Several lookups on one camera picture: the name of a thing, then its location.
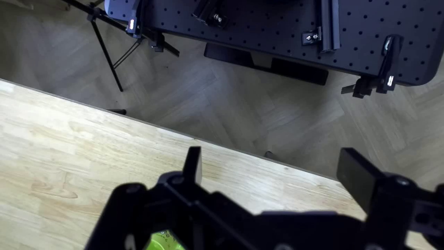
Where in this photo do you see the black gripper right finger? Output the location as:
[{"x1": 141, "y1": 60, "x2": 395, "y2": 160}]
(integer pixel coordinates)
[{"x1": 335, "y1": 148, "x2": 385, "y2": 213}]

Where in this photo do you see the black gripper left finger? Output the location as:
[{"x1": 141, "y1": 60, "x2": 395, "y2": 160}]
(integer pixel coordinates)
[{"x1": 183, "y1": 146, "x2": 202, "y2": 184}]

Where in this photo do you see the green ceramic mug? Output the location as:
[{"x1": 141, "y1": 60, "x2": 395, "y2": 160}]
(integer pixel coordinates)
[{"x1": 145, "y1": 231, "x2": 184, "y2": 250}]

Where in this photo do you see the black clamp on breadboard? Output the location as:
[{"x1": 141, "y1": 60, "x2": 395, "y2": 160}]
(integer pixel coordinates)
[{"x1": 341, "y1": 35, "x2": 403, "y2": 99}]

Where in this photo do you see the black tripod stand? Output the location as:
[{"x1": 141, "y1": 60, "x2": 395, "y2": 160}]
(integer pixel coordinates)
[{"x1": 62, "y1": 0, "x2": 180, "y2": 94}]

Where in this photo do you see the black perforated optical breadboard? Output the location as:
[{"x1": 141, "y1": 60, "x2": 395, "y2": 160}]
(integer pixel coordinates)
[{"x1": 104, "y1": 0, "x2": 444, "y2": 87}]

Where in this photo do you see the black aluminium rail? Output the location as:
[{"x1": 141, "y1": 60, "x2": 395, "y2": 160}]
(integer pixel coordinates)
[{"x1": 301, "y1": 0, "x2": 341, "y2": 53}]

